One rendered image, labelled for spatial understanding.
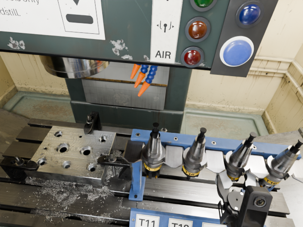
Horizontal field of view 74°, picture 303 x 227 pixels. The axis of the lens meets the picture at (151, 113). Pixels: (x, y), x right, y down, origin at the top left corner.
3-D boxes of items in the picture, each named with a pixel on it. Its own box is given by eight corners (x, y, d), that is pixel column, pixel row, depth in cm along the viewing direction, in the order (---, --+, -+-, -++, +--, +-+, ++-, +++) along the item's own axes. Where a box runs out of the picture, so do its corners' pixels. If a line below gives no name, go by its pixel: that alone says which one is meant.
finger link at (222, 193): (211, 177, 53) (225, 212, 47) (212, 174, 52) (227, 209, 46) (227, 175, 54) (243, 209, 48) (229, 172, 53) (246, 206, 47)
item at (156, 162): (167, 151, 57) (167, 146, 56) (161, 169, 53) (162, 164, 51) (146, 145, 58) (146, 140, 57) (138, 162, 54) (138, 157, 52)
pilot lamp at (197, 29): (205, 42, 22) (210, 20, 21) (185, 40, 22) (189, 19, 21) (205, 39, 23) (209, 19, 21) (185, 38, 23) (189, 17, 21)
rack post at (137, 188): (142, 202, 76) (143, 155, 56) (128, 200, 77) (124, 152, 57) (145, 178, 84) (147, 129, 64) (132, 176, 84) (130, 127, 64)
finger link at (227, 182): (205, 169, 60) (218, 200, 53) (210, 158, 56) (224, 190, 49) (215, 168, 60) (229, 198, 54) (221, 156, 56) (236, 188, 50)
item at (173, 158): (183, 170, 52) (184, 168, 52) (162, 167, 52) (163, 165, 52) (183, 148, 57) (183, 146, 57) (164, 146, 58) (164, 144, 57)
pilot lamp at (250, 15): (257, 27, 21) (266, 4, 19) (235, 26, 21) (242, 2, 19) (255, 25, 21) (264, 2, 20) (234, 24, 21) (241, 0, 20)
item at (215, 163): (226, 174, 52) (227, 173, 51) (205, 172, 52) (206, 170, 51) (222, 152, 57) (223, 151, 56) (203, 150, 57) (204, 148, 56)
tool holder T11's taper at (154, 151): (163, 147, 55) (166, 130, 51) (159, 160, 52) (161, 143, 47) (148, 143, 56) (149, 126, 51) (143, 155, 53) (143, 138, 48)
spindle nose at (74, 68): (113, 48, 57) (108, 0, 48) (108, 79, 45) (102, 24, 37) (53, 47, 55) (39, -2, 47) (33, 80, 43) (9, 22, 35)
